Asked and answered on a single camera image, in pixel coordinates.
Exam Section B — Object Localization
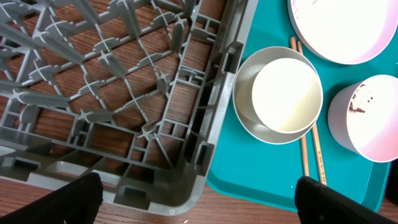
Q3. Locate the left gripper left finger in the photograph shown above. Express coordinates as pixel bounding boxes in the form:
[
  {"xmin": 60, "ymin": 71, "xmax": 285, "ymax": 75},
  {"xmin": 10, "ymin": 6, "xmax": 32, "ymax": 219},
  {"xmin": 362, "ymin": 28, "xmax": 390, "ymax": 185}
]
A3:
[{"xmin": 1, "ymin": 172, "xmax": 103, "ymax": 224}]

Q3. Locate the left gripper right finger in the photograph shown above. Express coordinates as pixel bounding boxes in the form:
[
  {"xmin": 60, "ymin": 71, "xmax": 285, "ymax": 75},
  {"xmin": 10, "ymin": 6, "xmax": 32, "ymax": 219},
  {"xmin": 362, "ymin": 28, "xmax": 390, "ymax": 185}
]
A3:
[{"xmin": 294, "ymin": 176, "xmax": 397, "ymax": 224}]

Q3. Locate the grey shallow bowl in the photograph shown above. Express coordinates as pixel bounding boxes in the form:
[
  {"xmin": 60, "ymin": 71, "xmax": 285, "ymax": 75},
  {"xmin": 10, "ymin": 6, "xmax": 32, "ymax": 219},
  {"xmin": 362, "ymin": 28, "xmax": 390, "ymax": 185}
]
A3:
[{"xmin": 233, "ymin": 46, "xmax": 320, "ymax": 145}]

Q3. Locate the right wooden chopstick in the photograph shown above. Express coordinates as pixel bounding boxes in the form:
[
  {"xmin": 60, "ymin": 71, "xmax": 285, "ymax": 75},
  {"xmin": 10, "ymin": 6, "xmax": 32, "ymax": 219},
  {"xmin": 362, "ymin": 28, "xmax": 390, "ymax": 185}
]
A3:
[{"xmin": 297, "ymin": 40, "xmax": 328, "ymax": 187}]

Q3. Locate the black rectangular tray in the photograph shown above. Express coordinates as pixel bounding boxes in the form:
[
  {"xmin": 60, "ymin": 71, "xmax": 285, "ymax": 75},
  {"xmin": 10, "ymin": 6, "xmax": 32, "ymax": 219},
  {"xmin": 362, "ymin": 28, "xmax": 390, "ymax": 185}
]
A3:
[{"xmin": 385, "ymin": 160, "xmax": 398, "ymax": 206}]

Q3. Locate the left wooden chopstick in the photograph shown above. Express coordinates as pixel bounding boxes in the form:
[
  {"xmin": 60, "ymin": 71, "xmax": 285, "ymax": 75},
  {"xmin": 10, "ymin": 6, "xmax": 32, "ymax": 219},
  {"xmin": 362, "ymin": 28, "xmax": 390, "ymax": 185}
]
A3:
[{"xmin": 289, "ymin": 36, "xmax": 310, "ymax": 176}]

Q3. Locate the large white round plate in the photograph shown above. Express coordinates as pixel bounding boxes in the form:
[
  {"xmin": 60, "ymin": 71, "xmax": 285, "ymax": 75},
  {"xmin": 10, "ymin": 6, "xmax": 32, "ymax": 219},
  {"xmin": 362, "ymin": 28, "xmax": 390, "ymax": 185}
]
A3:
[{"xmin": 287, "ymin": 0, "xmax": 397, "ymax": 65}]

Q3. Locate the grey plastic dish rack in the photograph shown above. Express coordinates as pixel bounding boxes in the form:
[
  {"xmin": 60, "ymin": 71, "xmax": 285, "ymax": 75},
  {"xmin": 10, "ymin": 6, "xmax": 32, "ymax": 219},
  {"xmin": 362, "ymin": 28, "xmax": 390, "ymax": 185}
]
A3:
[{"xmin": 1, "ymin": 0, "xmax": 257, "ymax": 216}]

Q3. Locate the white paper cup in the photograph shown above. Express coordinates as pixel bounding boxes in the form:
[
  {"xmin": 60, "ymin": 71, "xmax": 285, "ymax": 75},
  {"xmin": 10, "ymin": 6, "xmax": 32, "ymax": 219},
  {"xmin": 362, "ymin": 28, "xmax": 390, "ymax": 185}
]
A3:
[{"xmin": 236, "ymin": 58, "xmax": 323, "ymax": 134}]

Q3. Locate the teal plastic serving tray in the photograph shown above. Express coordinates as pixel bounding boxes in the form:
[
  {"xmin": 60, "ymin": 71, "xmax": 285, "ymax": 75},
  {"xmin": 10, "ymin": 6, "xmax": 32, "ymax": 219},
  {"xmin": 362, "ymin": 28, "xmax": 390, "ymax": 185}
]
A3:
[{"xmin": 207, "ymin": 1, "xmax": 397, "ymax": 211}]

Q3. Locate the wooden chopstick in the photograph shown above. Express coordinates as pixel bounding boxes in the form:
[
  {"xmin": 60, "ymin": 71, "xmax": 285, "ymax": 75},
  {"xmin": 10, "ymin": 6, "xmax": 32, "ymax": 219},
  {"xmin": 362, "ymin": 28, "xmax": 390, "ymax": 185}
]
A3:
[
  {"xmin": 289, "ymin": 36, "xmax": 310, "ymax": 176},
  {"xmin": 297, "ymin": 40, "xmax": 328, "ymax": 187}
]

